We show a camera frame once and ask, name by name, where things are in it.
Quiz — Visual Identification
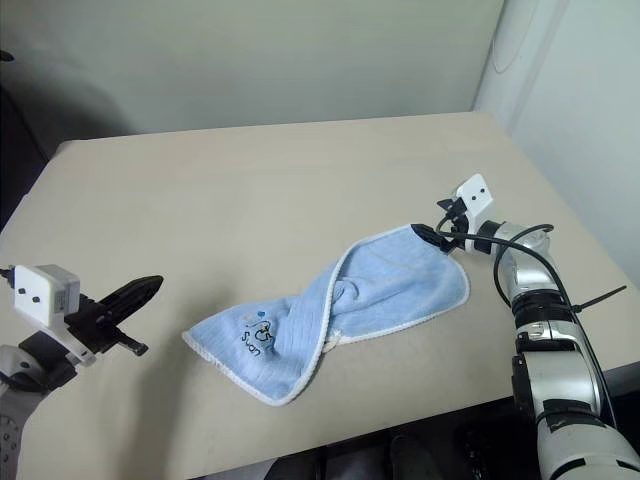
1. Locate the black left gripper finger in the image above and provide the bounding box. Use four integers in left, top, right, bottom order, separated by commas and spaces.
98, 274, 165, 322
114, 329, 150, 358

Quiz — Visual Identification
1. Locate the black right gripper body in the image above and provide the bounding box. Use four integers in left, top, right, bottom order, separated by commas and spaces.
438, 205, 474, 257

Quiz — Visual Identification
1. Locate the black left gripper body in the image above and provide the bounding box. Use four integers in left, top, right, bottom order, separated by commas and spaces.
63, 294, 125, 356

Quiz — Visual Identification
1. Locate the light blue white-trimmed towel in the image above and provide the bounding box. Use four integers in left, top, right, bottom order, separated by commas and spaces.
181, 224, 472, 407

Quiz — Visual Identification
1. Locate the black zip tie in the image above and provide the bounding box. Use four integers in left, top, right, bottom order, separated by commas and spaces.
573, 285, 628, 315

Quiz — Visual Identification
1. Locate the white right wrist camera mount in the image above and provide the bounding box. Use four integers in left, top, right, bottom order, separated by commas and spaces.
452, 172, 497, 252

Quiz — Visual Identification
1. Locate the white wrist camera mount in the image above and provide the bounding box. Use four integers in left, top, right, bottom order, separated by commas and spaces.
452, 172, 497, 252
10, 263, 97, 369

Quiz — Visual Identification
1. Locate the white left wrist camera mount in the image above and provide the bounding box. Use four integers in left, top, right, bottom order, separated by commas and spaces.
10, 263, 97, 369

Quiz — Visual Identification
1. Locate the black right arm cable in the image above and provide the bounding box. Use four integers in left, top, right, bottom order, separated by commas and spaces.
434, 222, 619, 432

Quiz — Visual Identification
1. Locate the white wall cable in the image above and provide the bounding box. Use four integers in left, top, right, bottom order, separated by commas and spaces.
491, 0, 537, 74

